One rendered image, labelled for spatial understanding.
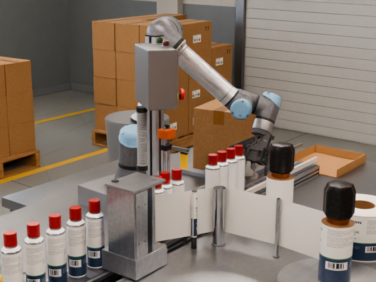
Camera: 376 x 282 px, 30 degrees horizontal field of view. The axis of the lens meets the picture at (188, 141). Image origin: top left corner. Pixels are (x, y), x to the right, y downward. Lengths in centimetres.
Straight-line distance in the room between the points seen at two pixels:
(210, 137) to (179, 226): 90
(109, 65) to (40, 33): 258
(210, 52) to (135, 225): 471
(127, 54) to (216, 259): 427
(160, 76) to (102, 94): 433
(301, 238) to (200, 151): 105
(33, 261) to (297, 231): 76
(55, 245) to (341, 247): 76
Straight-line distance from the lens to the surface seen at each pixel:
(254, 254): 216
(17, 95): 582
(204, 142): 301
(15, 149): 589
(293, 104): 718
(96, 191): 263
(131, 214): 192
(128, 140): 258
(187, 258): 213
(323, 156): 338
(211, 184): 245
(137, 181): 198
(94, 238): 203
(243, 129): 292
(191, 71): 252
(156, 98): 219
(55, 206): 272
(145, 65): 219
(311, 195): 285
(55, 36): 903
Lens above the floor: 177
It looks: 15 degrees down
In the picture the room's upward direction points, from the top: straight up
